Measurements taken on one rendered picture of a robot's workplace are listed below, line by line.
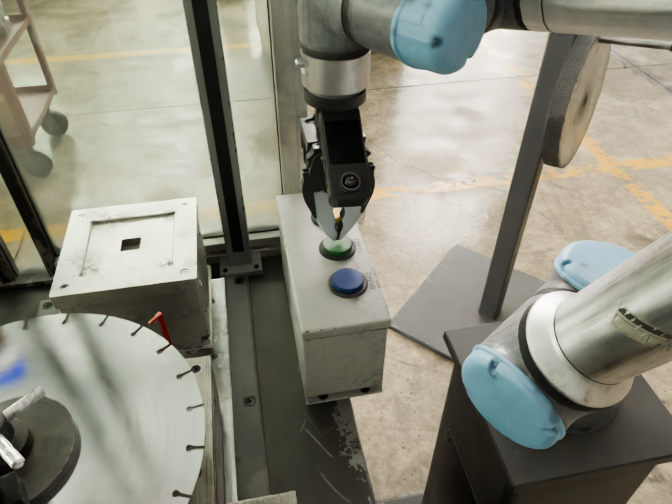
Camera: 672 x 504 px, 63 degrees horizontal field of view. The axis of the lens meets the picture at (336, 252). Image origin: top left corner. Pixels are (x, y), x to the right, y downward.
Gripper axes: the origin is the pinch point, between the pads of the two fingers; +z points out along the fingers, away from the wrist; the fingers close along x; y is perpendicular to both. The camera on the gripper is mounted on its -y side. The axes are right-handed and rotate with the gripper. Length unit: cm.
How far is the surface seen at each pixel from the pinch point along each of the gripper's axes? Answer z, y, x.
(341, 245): 1.8, 0.0, -0.5
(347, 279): 1.8, -6.6, 0.1
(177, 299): 6.1, -1.8, 21.9
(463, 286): 91, 71, -59
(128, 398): -2.4, -22.4, 24.3
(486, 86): 93, 224, -132
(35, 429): -3.6, -25.0, 31.6
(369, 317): 2.8, -12.4, -1.4
